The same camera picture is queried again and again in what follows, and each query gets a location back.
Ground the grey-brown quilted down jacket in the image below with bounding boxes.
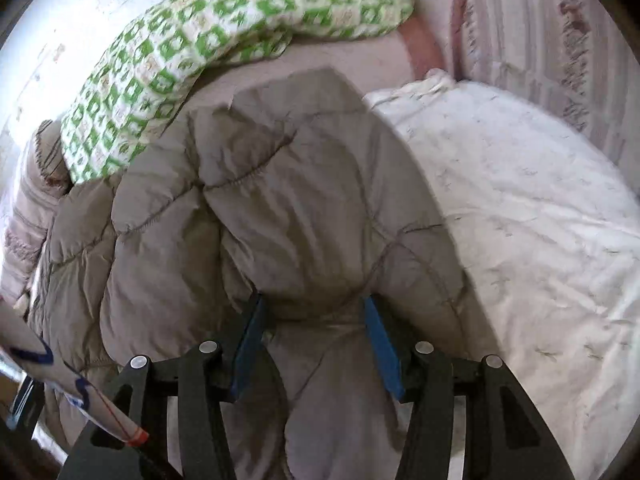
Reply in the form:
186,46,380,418
28,68,496,479

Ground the white rolled paper tube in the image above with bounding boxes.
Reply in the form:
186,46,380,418
1,300,149,448

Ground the white floral bed quilt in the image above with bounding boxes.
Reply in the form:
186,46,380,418
366,70,639,479

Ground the striped floral pillow left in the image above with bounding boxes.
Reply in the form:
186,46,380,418
1,120,70,307

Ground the green checkered pillow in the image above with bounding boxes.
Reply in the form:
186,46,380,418
61,0,413,183

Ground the pink red sofa back cover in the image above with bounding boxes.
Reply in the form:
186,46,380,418
184,0,454,110

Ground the striped floral cushion right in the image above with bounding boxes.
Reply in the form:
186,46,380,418
460,0,639,188

